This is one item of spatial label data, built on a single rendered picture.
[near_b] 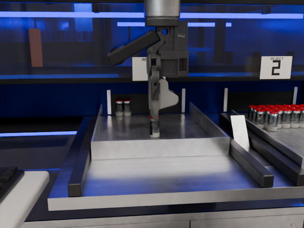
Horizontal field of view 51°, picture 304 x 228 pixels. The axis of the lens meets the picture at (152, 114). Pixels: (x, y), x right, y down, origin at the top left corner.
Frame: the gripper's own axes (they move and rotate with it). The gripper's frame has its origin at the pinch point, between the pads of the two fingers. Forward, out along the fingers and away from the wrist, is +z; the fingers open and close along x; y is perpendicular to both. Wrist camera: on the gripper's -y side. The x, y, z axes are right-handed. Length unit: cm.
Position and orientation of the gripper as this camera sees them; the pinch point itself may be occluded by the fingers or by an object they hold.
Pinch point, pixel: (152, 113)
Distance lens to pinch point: 70.6
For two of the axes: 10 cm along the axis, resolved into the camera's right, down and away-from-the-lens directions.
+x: -1.0, -2.3, 9.7
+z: 0.0, 9.7, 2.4
